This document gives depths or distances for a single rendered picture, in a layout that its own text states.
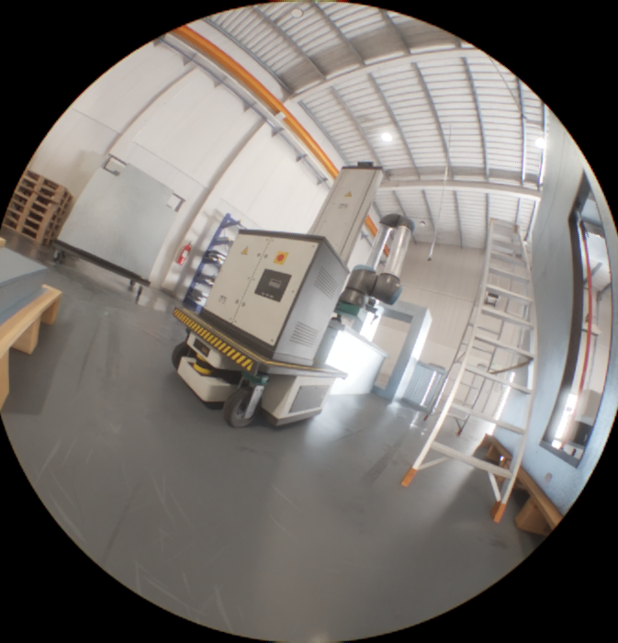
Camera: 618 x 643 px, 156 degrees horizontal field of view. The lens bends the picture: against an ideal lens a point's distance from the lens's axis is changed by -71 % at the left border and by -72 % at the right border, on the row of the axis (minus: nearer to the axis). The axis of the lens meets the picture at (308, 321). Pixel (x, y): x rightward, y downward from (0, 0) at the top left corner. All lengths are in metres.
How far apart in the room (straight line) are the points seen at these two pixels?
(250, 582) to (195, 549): 0.12
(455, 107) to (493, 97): 1.34
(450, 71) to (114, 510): 8.40
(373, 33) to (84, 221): 7.61
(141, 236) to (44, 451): 3.08
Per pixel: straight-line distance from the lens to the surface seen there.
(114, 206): 3.48
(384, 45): 7.90
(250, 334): 0.94
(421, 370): 4.32
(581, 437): 6.27
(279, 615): 0.51
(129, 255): 3.34
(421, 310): 3.74
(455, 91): 8.15
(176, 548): 0.52
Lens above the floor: 0.46
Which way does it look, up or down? 3 degrees up
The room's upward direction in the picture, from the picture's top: 23 degrees clockwise
